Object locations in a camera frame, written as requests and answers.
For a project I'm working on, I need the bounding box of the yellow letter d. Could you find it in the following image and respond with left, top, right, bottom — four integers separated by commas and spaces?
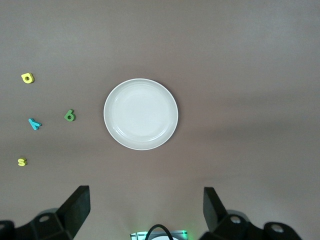
21, 72, 35, 84

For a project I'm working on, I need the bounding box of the beige brown plate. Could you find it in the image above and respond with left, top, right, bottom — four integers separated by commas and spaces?
103, 78, 179, 151

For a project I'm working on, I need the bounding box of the teal letter y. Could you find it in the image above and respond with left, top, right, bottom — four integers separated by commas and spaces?
28, 118, 42, 131

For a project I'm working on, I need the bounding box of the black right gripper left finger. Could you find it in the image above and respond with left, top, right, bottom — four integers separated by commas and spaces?
0, 185, 90, 240

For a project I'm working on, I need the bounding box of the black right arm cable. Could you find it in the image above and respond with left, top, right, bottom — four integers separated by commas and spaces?
145, 224, 174, 240

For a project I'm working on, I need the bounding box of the green letter g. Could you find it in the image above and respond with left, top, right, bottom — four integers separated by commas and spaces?
63, 108, 76, 122

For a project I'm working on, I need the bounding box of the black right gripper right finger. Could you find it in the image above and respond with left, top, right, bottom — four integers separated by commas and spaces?
199, 186, 305, 240

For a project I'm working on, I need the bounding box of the brown paper table cover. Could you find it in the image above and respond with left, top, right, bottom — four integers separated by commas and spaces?
0, 0, 320, 240

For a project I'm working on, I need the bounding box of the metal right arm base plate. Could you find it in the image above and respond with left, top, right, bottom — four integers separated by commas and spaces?
130, 229, 189, 240

